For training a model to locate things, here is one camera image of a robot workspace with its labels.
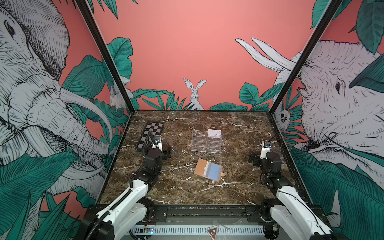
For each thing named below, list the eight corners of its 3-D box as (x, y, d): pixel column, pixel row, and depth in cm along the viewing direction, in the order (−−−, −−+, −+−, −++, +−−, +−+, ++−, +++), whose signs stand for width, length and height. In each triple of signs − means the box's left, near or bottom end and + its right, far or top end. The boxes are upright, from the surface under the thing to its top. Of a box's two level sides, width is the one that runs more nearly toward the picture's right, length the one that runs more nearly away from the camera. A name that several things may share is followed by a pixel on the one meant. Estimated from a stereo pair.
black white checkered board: (138, 150, 100) (136, 147, 97) (145, 125, 114) (144, 121, 111) (158, 150, 100) (157, 147, 97) (163, 125, 114) (162, 121, 111)
